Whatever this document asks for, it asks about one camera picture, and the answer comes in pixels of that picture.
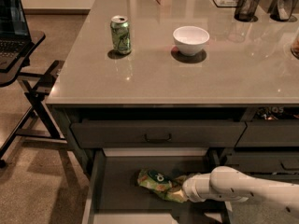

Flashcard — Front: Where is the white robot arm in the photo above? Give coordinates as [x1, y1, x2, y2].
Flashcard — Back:
[166, 166, 299, 218]

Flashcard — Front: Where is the top left drawer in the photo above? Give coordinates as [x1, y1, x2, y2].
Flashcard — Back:
[70, 120, 246, 148]

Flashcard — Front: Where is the green rice chip bag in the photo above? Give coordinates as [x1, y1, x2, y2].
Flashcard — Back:
[137, 169, 178, 201]

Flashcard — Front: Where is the white bowl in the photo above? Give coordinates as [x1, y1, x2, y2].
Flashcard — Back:
[173, 26, 209, 56]

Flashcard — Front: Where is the top right drawer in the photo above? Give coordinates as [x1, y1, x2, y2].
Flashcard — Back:
[236, 119, 299, 147]

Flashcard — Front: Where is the open middle drawer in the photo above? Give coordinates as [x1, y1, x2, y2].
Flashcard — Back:
[82, 150, 234, 224]

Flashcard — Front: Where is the green soda can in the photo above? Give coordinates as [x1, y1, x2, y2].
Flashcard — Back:
[110, 15, 131, 55]

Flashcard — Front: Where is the black mesh cup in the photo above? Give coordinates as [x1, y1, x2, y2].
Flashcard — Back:
[235, 0, 260, 21]
[270, 0, 299, 21]

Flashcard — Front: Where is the black laptop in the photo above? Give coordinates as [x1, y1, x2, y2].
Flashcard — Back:
[0, 0, 31, 60]

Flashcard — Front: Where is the black laptop stand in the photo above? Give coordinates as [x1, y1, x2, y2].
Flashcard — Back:
[0, 31, 64, 168]

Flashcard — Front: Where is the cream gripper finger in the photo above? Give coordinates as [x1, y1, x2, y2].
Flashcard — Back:
[165, 186, 188, 203]

